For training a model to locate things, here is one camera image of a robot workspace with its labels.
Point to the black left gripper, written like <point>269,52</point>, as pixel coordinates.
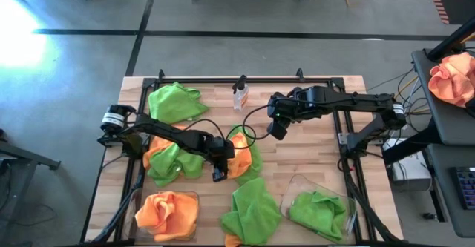
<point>222,150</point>

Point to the green microfiber towel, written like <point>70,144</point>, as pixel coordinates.
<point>256,210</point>
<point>257,163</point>
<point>319,213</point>
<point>174,104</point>
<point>174,165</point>

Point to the grey metal stand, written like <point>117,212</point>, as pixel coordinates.
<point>37,158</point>

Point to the peach orange crumpled cloth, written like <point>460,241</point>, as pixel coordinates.
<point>451,80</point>

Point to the clear spray bottle orange label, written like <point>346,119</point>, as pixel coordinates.
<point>241,98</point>

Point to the black diagonal stand beam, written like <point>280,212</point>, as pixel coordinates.
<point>451,41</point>

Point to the grey desk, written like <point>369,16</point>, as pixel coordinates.
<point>445,202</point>

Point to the black backlit keyboard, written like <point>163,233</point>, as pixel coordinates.
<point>465,187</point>

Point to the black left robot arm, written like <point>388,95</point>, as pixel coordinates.
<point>167,132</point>

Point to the black frame clamp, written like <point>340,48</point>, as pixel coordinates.
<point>162,74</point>
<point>300,74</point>

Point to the black aluminium rig frame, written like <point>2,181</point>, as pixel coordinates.
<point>208,80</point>

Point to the grey side cart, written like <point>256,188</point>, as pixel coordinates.
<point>445,124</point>

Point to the clear plastic basket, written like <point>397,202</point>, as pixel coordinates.
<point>139,195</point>
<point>297,187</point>

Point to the white equipment box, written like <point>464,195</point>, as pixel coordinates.
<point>408,169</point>

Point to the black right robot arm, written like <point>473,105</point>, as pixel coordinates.
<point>352,100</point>

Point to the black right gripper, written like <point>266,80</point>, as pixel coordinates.
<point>284,108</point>

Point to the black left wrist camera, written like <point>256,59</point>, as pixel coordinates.
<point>219,173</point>

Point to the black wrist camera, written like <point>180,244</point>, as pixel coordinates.
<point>219,173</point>
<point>277,130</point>

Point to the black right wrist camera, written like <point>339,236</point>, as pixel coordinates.
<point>277,130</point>

